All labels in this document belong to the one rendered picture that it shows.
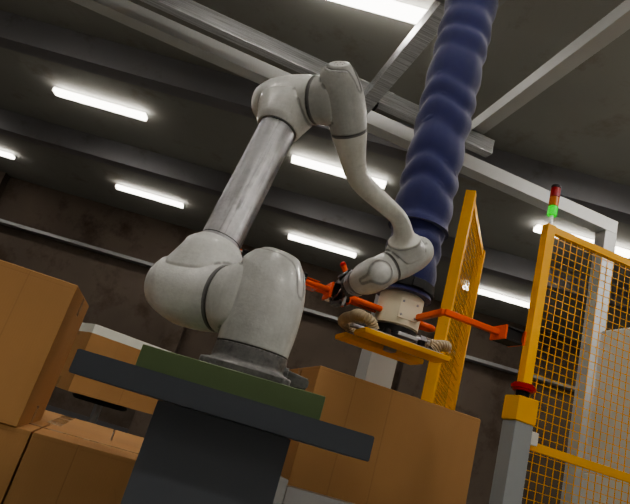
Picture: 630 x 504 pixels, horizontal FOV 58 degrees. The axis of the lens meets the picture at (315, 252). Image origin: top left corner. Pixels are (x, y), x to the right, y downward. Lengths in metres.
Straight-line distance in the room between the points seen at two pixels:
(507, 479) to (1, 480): 1.32
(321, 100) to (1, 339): 1.06
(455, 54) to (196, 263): 1.65
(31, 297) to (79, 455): 0.45
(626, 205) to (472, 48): 4.08
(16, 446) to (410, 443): 1.14
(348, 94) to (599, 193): 5.05
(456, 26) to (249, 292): 1.82
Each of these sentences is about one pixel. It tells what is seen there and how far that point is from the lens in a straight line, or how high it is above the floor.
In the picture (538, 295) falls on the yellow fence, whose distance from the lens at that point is 3.04.
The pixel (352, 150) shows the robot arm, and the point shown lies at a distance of 1.55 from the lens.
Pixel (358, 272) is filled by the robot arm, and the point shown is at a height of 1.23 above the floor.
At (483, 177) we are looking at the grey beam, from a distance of 4.89.
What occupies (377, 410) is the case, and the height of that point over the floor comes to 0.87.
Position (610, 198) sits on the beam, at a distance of 6.41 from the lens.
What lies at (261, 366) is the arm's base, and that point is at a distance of 1.13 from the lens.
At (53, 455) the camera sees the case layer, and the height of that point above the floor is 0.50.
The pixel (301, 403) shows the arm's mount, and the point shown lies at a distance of 1.06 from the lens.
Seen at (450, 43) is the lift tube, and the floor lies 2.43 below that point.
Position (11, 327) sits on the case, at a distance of 1.75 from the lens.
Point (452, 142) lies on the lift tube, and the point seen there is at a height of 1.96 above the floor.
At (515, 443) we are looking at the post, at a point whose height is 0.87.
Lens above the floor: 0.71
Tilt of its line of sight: 18 degrees up
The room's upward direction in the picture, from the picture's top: 17 degrees clockwise
